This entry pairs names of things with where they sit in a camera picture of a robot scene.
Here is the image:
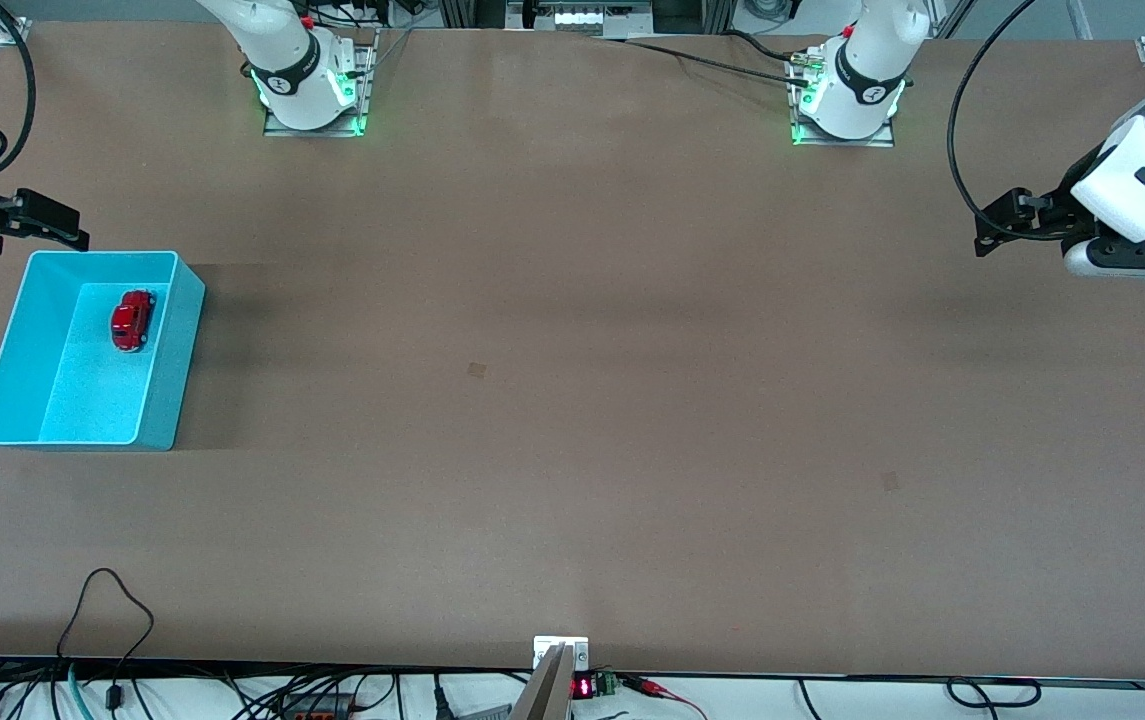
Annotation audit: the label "red beetle toy car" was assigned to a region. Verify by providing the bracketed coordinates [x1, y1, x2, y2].
[110, 289, 157, 354]

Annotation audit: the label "blue plastic box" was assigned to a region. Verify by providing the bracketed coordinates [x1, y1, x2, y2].
[0, 250, 207, 452]

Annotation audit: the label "silver equipment box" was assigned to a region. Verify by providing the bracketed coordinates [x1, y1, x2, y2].
[507, 0, 655, 39]

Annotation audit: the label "black power strip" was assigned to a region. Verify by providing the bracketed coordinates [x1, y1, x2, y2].
[277, 693, 359, 720]

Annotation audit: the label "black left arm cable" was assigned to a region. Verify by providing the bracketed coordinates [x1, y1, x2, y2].
[946, 0, 1083, 242]

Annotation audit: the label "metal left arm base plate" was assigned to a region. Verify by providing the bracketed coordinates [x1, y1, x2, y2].
[789, 50, 897, 149]

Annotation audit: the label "thick black base cable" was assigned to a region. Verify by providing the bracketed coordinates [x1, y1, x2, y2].
[592, 35, 813, 87]

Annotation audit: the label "teal cable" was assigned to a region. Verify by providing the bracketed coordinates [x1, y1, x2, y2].
[67, 662, 96, 720]

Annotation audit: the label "black oval cable loop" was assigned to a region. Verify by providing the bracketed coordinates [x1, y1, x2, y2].
[946, 678, 1043, 709]

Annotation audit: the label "thin black looped cable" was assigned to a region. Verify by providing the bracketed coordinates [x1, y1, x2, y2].
[56, 568, 156, 717]

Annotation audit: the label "red clip lead wires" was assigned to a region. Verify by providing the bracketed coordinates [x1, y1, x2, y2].
[620, 676, 709, 720]

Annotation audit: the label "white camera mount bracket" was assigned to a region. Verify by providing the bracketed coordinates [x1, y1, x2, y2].
[533, 636, 590, 671]

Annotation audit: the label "grey camera pole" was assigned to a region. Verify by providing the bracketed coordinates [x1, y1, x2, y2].
[510, 643, 574, 720]

